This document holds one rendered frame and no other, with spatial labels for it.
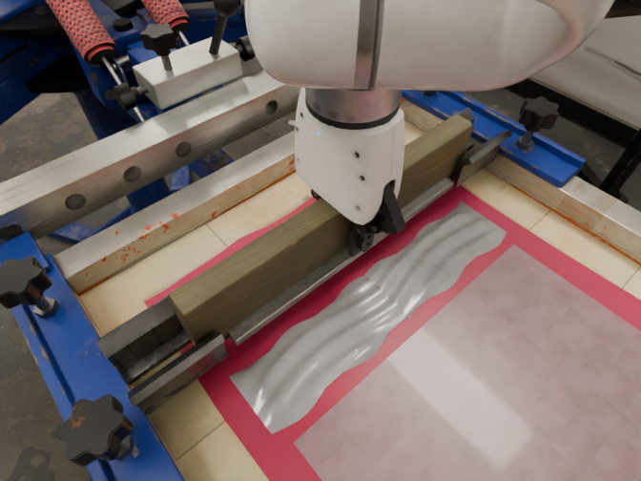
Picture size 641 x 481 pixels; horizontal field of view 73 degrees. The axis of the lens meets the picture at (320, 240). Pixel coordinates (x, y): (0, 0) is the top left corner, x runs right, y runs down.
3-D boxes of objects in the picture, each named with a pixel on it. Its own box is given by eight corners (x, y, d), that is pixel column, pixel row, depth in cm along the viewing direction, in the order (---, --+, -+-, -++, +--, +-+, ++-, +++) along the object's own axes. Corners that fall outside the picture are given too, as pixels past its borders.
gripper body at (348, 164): (274, 74, 34) (283, 178, 43) (364, 136, 29) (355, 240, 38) (343, 43, 37) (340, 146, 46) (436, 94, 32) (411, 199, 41)
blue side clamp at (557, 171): (562, 198, 59) (587, 158, 53) (542, 216, 57) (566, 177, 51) (399, 101, 73) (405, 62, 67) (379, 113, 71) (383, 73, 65)
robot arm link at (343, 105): (272, 51, 33) (275, 84, 35) (353, 103, 28) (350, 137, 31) (344, 21, 36) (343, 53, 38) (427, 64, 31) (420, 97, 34)
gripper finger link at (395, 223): (357, 148, 36) (336, 177, 41) (412, 222, 36) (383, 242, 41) (367, 142, 37) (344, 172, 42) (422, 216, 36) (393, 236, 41)
